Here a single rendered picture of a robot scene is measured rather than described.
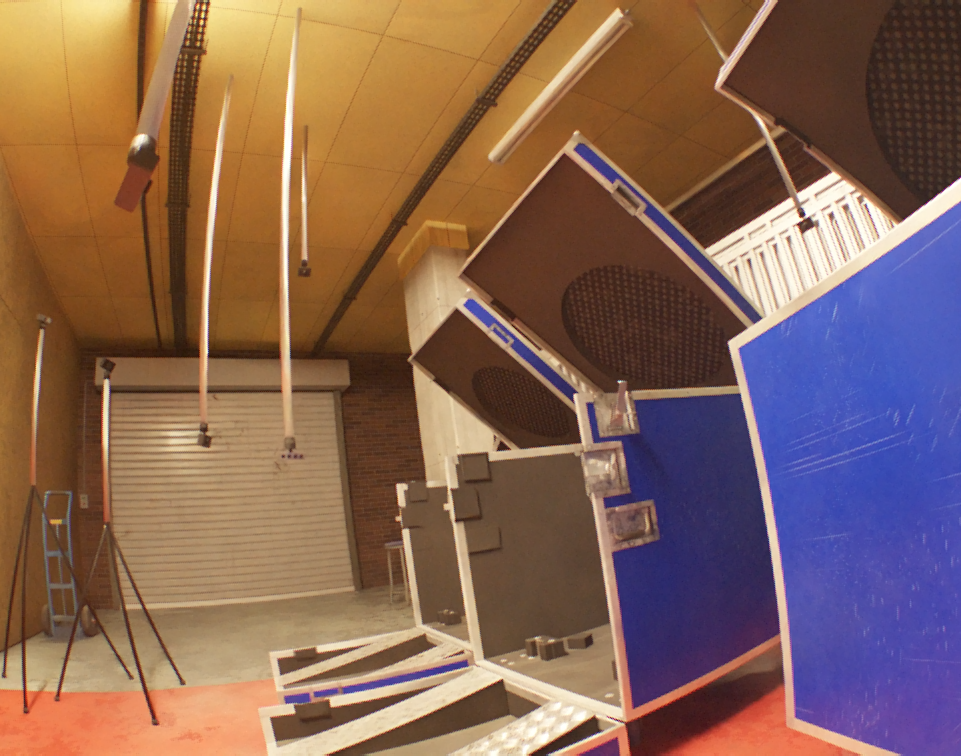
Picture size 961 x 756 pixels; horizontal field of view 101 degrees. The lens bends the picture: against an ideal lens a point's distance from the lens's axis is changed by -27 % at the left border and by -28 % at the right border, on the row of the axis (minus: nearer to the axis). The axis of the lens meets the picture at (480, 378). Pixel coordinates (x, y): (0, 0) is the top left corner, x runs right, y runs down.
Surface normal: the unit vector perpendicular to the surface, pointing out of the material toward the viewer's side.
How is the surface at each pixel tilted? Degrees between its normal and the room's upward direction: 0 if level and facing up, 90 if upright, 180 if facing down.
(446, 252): 90
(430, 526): 90
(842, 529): 90
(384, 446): 90
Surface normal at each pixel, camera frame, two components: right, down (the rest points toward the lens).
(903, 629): -0.98, 0.11
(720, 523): 0.40, -0.29
